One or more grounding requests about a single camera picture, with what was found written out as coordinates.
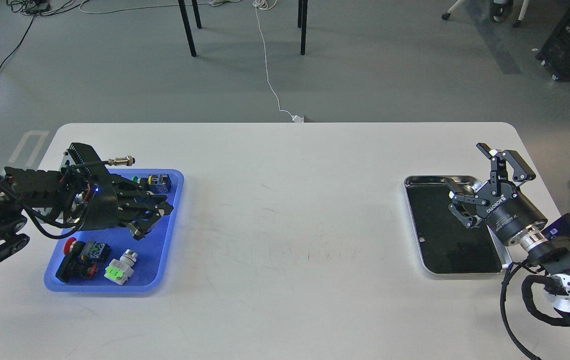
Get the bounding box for office chair wheels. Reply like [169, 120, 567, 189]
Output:
[441, 0, 529, 28]

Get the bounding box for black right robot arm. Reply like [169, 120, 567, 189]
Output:
[445, 142, 570, 360]

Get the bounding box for white floor cable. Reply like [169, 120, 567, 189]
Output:
[252, 0, 298, 120]

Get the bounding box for blue black switch block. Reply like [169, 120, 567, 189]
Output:
[138, 173, 172, 194]

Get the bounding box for black table legs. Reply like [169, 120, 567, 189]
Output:
[177, 0, 308, 57]

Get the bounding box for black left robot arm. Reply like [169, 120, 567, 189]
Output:
[0, 142, 174, 262]

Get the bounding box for white power adapter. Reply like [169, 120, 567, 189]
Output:
[292, 115, 305, 123]

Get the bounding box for green white push button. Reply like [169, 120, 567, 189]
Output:
[104, 249, 138, 286]

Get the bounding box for silver metal tray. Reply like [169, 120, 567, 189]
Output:
[404, 175, 512, 277]

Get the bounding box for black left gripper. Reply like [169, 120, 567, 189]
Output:
[80, 175, 174, 240]

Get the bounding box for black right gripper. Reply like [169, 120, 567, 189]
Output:
[444, 143, 548, 246]

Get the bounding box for blue plastic tray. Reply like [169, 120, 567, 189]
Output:
[43, 168, 184, 294]

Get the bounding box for red emergency stop button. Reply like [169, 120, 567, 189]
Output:
[55, 237, 112, 283]

